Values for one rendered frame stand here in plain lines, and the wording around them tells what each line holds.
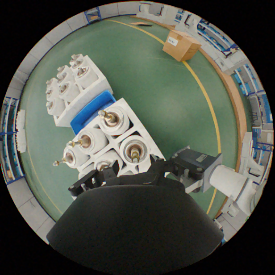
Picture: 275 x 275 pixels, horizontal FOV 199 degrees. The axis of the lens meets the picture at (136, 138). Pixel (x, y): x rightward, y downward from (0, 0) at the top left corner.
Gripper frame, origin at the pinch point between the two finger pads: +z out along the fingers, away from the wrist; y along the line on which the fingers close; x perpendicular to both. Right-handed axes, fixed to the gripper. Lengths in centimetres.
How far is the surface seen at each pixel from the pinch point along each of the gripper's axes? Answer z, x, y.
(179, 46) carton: 18, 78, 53
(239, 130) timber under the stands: 30, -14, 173
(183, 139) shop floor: 35.1, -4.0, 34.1
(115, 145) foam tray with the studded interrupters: 17.1, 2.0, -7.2
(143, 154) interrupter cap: 9.7, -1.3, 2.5
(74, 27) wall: 10, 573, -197
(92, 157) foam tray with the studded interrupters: 17.1, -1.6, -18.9
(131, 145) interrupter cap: 9.9, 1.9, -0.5
